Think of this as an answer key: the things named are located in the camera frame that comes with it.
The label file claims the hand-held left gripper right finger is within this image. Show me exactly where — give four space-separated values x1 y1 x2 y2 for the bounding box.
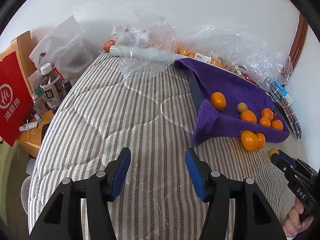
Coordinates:
185 147 287 240

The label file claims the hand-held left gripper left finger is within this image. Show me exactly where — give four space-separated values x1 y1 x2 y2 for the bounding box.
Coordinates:
29 147 132 240

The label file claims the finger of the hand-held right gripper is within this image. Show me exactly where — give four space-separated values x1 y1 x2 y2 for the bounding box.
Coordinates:
277 150 298 170
271 154 295 180

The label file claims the person's right hand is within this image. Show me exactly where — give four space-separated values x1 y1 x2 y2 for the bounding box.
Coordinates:
283 197 316 239

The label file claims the checkered blue cloth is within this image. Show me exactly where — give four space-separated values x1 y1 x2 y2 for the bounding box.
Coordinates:
269 81 303 140

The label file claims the striped quilt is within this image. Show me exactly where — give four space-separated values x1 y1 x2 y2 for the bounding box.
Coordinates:
27 52 300 240

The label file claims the blue tissue pack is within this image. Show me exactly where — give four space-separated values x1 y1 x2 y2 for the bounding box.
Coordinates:
273 81 288 97

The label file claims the black phone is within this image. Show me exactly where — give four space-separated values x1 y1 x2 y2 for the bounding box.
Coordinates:
41 124 51 141

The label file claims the purple towel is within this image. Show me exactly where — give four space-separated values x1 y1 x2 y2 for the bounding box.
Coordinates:
174 58 290 146

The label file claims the wooden nightstand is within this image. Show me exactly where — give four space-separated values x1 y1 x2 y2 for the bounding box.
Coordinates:
15 110 54 156

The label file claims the dark drink bottle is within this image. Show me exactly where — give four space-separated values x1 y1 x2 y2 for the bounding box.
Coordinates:
62 79 73 94

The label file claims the small white tube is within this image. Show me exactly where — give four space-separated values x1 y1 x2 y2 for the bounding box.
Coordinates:
19 121 39 132

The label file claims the tea bottle white cap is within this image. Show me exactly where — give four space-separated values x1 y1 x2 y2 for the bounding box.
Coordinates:
40 64 67 115

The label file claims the green plush blanket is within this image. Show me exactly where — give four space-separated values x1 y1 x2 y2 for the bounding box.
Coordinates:
0 140 34 233

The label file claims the plastic bag of brown fruit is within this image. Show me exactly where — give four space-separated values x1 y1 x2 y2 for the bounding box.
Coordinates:
210 56 250 77

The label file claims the large crumpled clear plastic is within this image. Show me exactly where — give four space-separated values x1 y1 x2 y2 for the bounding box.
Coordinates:
195 24 293 85

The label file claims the plastic bag of oranges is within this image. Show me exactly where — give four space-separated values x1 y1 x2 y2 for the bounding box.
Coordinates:
175 44 213 61

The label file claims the orange-red tomato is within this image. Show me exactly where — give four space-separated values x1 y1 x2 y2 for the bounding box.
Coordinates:
103 40 117 52

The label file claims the red paper bag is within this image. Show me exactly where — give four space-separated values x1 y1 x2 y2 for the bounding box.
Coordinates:
0 50 34 147

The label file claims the white plastic bag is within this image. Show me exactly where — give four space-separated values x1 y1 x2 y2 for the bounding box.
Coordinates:
29 15 93 81

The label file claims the clear plastic bag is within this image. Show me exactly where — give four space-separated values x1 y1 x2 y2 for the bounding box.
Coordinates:
111 7 176 80

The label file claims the brown wooden door frame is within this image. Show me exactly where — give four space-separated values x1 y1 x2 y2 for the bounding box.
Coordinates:
282 12 309 78

